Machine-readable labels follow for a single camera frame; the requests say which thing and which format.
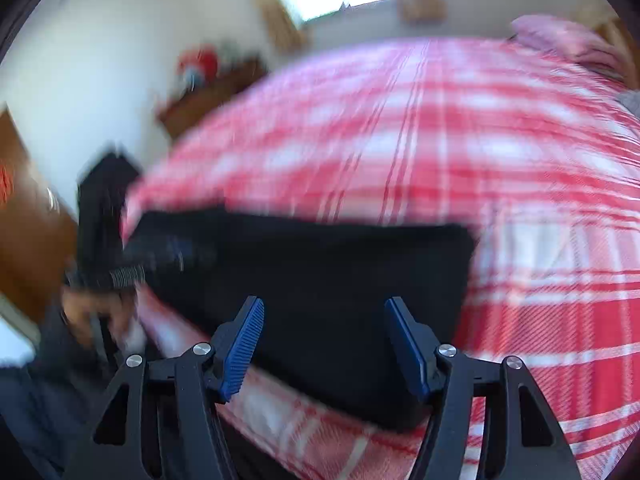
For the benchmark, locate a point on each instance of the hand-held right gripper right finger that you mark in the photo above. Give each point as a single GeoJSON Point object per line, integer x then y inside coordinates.
{"type": "Point", "coordinates": [405, 345]}

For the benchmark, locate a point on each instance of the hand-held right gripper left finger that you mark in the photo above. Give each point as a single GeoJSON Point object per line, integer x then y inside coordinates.
{"type": "Point", "coordinates": [245, 345]}

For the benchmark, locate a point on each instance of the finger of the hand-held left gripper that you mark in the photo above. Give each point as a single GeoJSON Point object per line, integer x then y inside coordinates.
{"type": "Point", "coordinates": [175, 255]}

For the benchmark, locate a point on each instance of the black pants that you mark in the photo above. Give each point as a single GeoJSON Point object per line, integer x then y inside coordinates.
{"type": "Point", "coordinates": [325, 270]}

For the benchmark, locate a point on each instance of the person's left hand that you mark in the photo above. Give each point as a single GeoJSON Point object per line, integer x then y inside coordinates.
{"type": "Point", "coordinates": [85, 310]}

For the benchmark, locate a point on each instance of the black folding chair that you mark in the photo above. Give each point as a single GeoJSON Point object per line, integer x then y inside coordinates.
{"type": "Point", "coordinates": [107, 200]}

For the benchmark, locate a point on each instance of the wooden door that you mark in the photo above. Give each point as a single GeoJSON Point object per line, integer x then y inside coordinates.
{"type": "Point", "coordinates": [30, 210]}

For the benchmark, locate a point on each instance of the person's dark clothing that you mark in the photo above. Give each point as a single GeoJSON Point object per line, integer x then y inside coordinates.
{"type": "Point", "coordinates": [40, 400]}

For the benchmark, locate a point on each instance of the wooden desk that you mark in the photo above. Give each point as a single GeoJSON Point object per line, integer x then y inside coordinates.
{"type": "Point", "coordinates": [210, 100]}

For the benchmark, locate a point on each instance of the red gift bag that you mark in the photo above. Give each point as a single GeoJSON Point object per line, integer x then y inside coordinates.
{"type": "Point", "coordinates": [200, 65]}

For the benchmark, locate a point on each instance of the bed with red plaid sheet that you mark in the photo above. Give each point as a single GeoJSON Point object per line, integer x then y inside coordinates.
{"type": "Point", "coordinates": [450, 135]}

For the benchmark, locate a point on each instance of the folded pink quilt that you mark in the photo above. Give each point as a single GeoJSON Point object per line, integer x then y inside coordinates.
{"type": "Point", "coordinates": [560, 35]}

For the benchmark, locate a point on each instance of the cream and wood headboard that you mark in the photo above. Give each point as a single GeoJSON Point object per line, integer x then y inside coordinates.
{"type": "Point", "coordinates": [605, 15]}

